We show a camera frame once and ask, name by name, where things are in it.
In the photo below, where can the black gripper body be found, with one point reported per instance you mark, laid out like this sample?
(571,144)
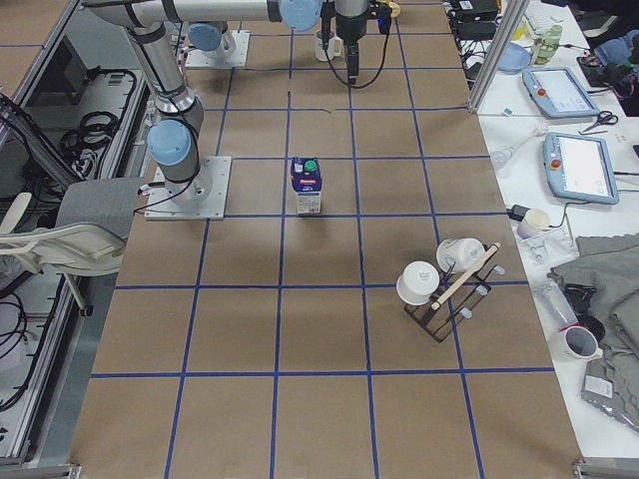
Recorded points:
(350,25)

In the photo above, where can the blue white milk carton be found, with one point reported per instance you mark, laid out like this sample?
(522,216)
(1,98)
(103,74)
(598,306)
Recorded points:
(307,183)

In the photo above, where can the white paper cup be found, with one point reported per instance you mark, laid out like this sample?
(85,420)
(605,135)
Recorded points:
(534,222)

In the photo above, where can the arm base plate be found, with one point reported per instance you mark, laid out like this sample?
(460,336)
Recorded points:
(205,198)
(213,49)

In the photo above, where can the white smiley mug on rack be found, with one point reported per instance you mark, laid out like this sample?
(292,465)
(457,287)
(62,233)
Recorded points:
(418,281)

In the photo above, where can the white grey mug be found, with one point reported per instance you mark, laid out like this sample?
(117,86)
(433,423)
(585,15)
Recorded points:
(333,49)

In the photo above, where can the aluminium frame post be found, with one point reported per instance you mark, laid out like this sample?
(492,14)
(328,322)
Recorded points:
(514,11)

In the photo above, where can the lower teach pendant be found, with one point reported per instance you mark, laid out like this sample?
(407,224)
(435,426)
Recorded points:
(579,168)

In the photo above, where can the black scissors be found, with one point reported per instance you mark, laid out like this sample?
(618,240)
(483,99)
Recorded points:
(604,118)

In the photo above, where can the teach pendant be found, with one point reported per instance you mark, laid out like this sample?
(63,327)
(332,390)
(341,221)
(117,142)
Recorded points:
(579,168)
(558,94)

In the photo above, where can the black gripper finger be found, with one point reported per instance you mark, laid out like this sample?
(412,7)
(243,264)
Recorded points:
(351,56)

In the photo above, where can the black wire mug rack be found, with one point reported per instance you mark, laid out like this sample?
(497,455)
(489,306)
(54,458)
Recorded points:
(457,295)

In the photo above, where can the grey cloth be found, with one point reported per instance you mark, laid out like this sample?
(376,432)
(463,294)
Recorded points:
(610,266)

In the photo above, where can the white mug red rim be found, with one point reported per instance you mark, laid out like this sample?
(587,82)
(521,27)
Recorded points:
(574,342)

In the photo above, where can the light blue plate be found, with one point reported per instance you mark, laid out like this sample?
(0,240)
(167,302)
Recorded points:
(514,59)

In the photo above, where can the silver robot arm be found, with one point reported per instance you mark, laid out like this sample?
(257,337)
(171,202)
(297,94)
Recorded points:
(145,22)

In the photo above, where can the grey office chair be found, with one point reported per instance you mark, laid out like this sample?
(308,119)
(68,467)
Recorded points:
(89,236)

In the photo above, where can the upper teach pendant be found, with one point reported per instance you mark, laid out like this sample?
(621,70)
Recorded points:
(558,94)

